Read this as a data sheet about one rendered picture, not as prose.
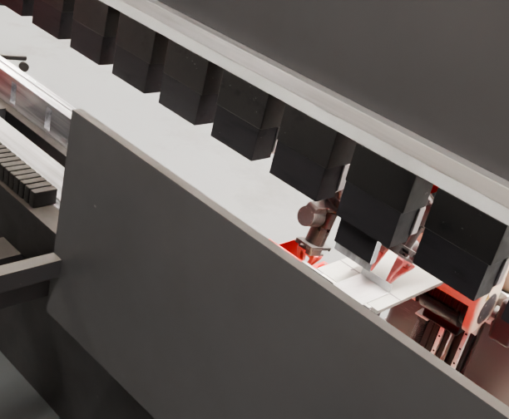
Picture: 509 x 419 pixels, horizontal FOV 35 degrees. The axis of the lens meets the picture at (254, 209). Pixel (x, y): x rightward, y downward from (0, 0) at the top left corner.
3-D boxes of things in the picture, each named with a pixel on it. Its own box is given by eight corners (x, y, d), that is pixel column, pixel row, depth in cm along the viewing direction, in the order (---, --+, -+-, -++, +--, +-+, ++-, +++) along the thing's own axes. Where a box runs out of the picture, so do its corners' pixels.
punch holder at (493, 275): (497, 291, 154) (530, 216, 147) (475, 303, 148) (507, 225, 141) (434, 252, 163) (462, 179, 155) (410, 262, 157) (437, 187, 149)
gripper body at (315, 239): (293, 242, 230) (303, 219, 228) (313, 243, 238) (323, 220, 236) (309, 253, 226) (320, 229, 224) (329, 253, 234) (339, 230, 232)
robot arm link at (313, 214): (357, 203, 225) (338, 184, 229) (334, 200, 216) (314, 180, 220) (333, 235, 229) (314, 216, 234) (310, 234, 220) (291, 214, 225)
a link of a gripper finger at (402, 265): (387, 288, 177) (410, 252, 176) (362, 272, 181) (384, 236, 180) (398, 293, 182) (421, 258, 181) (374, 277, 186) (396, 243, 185)
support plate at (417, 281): (442, 284, 190) (444, 281, 190) (376, 314, 172) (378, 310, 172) (383, 247, 201) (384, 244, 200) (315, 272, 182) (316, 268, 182)
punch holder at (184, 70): (221, 122, 199) (235, 59, 192) (195, 126, 193) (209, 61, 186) (183, 99, 208) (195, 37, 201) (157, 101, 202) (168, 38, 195)
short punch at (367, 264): (372, 270, 170) (385, 232, 166) (366, 273, 169) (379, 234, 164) (337, 247, 176) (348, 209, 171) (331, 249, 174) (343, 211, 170)
